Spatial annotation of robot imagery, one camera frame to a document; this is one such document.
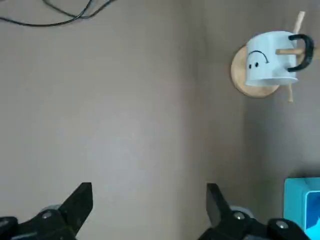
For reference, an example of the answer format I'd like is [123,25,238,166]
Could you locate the white mug with black handle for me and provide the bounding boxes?
[244,31,315,87]

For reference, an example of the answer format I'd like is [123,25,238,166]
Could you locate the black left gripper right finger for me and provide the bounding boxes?
[198,183,311,240]

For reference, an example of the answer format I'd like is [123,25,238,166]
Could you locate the thin black cable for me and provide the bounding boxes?
[42,0,112,20]
[0,0,92,27]

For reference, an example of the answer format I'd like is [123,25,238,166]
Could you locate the cyan plastic box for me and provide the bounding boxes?
[283,176,320,240]

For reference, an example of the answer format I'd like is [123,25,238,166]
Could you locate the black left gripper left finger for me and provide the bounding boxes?
[0,181,94,240]

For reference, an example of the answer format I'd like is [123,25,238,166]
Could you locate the wooden mug stand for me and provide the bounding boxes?
[230,11,320,103]

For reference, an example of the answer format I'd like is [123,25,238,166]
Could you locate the dark navy square rag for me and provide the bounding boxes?
[306,191,320,230]

